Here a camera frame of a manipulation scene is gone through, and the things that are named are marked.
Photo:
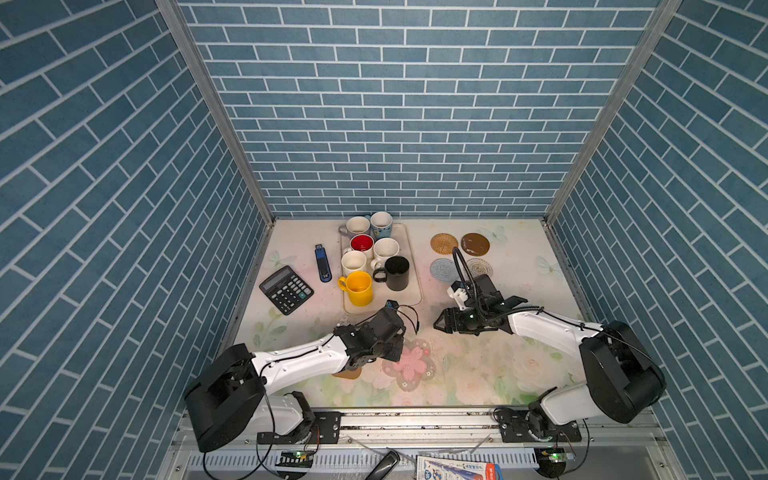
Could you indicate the blue grey woven coaster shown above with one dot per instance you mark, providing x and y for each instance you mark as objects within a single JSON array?
[{"x": 444, "y": 270}]

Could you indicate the beige serving tray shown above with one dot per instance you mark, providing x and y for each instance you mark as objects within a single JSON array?
[{"x": 411, "y": 295}]

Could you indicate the aluminium front rail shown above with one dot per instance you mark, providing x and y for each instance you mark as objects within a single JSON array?
[{"x": 608, "y": 450}]

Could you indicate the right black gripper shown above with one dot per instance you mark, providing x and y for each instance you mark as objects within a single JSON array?
[{"x": 452, "y": 323}]

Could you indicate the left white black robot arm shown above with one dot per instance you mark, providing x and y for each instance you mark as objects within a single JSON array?
[{"x": 237, "y": 392}]

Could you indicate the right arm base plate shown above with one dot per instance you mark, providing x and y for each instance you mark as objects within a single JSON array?
[{"x": 518, "y": 426}]

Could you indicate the white mug grey handle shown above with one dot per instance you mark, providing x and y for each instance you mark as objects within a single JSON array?
[{"x": 354, "y": 226}]

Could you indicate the green circuit board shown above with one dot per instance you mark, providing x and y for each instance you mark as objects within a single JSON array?
[{"x": 295, "y": 459}]

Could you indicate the blue white printed package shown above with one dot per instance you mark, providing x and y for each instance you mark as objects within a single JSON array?
[{"x": 430, "y": 468}]

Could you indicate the white speckled mug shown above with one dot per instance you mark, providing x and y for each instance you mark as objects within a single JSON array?
[{"x": 384, "y": 249}]

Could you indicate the dark brown wooden coaster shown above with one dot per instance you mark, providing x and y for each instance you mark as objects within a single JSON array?
[{"x": 475, "y": 244}]

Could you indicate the black mug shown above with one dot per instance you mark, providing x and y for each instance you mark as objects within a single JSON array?
[{"x": 394, "y": 272}]

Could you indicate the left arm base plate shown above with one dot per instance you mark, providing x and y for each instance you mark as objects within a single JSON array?
[{"x": 323, "y": 429}]

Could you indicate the blue stapler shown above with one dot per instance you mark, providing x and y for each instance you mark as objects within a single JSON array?
[{"x": 323, "y": 266}]

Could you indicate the red inside mug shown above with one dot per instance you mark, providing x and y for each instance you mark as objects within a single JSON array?
[{"x": 363, "y": 243}]

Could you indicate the light blue floral mug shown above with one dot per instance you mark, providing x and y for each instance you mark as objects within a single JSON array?
[{"x": 381, "y": 225}]

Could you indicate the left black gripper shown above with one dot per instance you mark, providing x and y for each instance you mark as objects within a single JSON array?
[{"x": 398, "y": 344}]

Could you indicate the brown paw print coaster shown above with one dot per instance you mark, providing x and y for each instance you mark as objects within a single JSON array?
[{"x": 349, "y": 374}]

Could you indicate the pink flower coaster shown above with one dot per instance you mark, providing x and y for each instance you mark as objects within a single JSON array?
[{"x": 414, "y": 367}]

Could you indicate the cream white mug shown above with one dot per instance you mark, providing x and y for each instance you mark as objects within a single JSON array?
[{"x": 353, "y": 261}]

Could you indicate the yellow mug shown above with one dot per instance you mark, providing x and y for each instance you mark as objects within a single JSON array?
[{"x": 359, "y": 287}]

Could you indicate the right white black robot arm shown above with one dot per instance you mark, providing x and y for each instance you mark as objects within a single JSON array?
[{"x": 621, "y": 379}]

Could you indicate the black calculator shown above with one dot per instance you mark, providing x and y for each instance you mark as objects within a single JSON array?
[{"x": 286, "y": 290}]

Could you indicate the black handheld device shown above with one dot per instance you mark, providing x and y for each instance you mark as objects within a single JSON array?
[{"x": 384, "y": 467}]

